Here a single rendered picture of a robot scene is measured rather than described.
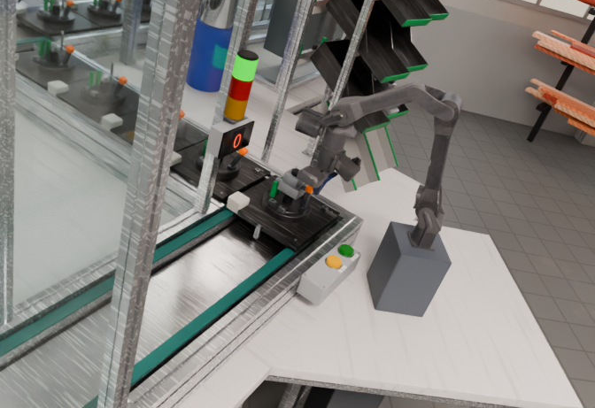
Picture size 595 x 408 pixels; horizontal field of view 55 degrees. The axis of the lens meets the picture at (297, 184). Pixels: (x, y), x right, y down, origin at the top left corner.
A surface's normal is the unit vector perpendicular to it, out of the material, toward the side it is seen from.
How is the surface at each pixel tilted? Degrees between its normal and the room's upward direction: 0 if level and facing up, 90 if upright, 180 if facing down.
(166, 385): 0
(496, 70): 90
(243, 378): 0
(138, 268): 90
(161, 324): 0
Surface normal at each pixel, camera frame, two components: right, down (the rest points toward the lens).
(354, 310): 0.26, -0.82
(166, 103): 0.81, 0.48
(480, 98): 0.06, 0.55
